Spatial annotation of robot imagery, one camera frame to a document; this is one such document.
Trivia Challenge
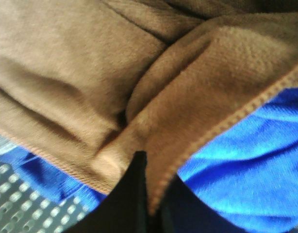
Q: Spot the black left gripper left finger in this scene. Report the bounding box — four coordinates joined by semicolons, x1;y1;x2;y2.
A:
70;151;148;233

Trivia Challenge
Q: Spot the grey perforated laundry basket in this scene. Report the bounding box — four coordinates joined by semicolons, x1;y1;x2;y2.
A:
0;136;100;233

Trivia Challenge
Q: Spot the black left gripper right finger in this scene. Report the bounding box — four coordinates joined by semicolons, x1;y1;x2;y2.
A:
161;173;229;233

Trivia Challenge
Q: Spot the blue towel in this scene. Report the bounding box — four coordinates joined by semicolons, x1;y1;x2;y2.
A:
0;86;298;233

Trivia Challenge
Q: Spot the brown microfibre towel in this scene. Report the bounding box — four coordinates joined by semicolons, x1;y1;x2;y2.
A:
0;0;298;214

